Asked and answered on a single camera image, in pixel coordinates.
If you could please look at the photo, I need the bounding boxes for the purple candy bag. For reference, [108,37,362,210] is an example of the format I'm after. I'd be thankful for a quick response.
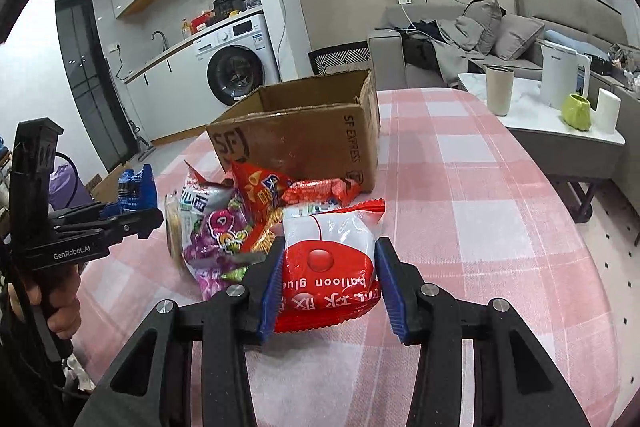
[183,191,266,300]

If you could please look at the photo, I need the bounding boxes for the red white balloon glue bag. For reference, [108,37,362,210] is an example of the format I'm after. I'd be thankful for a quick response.
[274,199,386,333]

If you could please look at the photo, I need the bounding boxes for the red cone chips bag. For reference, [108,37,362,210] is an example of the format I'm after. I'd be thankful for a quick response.
[231,161,294,253]

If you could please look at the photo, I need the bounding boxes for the red black snack pack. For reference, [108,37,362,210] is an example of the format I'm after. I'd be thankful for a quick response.
[282,178,361,207]

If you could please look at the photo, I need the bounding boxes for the person's left hand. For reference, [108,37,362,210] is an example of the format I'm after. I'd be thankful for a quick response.
[8,265,81,340]

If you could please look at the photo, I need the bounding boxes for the cardboard box on floor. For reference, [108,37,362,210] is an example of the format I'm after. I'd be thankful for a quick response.
[86,161,131,204]

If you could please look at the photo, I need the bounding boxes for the purple plastic bag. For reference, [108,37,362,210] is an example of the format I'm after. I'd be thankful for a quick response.
[49,164,93,210]

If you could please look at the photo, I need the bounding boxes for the white kitchen counter cabinets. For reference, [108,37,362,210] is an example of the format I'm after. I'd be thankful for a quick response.
[126,44,227,141]

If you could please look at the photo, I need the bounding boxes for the pink plaid tablecloth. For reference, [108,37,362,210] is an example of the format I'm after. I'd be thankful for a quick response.
[74,86,622,427]

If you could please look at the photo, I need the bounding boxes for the black glass door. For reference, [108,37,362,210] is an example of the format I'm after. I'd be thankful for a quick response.
[55,0,138,171]

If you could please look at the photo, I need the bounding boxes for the white washing machine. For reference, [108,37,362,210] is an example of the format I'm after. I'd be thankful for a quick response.
[193,12,281,106]

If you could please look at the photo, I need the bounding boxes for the brown cardboard SF box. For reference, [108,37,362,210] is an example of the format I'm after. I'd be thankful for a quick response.
[206,70,381,193]

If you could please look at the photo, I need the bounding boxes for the white marble coffee table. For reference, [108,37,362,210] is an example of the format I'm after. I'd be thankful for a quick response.
[456,71,627,225]

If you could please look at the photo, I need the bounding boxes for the beige tumbler cup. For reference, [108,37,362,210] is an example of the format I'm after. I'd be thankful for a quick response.
[485,65,514,117]

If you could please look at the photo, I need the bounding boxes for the green ceramic mug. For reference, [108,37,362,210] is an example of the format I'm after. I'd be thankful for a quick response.
[561,93,591,131]

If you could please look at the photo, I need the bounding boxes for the black patterned chair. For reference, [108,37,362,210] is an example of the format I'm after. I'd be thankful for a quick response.
[308,41,371,76]

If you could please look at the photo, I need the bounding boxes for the dark clothes on sofa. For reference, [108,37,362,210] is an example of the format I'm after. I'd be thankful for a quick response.
[402,16,484,87]

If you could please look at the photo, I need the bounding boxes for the white paper roll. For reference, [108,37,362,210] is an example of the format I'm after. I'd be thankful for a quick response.
[596,89,620,134]

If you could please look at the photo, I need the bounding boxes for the white electric kettle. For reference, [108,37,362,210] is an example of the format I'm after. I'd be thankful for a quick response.
[540,40,591,109]

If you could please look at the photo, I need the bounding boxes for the grey cushion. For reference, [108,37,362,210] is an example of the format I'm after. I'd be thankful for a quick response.
[462,0,506,55]
[491,14,544,61]

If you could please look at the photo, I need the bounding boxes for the grey sofa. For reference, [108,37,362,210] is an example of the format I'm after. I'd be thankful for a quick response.
[367,0,625,183]

